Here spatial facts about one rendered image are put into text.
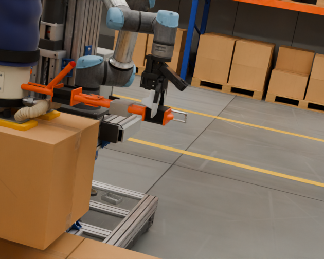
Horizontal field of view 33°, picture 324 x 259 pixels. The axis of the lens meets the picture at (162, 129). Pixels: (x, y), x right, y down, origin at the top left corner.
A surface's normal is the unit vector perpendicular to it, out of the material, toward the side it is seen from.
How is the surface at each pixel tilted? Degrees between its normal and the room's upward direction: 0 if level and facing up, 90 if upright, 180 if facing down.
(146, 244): 0
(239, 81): 90
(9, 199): 90
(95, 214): 0
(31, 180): 90
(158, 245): 0
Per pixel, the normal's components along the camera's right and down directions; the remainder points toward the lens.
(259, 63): -0.26, 0.22
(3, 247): 0.15, -0.95
